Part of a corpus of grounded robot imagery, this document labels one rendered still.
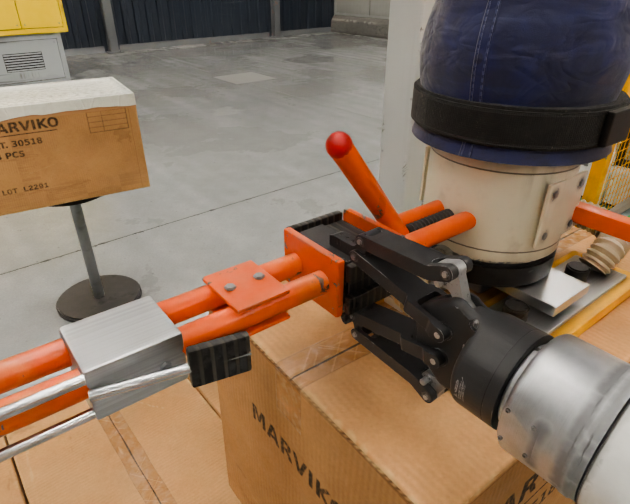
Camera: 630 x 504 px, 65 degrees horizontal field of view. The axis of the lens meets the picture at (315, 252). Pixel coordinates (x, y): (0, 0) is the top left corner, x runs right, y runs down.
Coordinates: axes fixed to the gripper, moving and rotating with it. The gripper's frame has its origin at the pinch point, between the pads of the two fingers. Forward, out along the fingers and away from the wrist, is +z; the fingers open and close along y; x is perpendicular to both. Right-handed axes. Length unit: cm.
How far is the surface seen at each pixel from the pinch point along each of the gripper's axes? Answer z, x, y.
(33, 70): 735, 116, 93
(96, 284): 193, 17, 110
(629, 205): 32, 193, 60
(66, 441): 61, -23, 66
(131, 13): 1056, 381, 55
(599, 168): 42, 177, 43
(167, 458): 43, -7, 66
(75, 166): 175, 17, 44
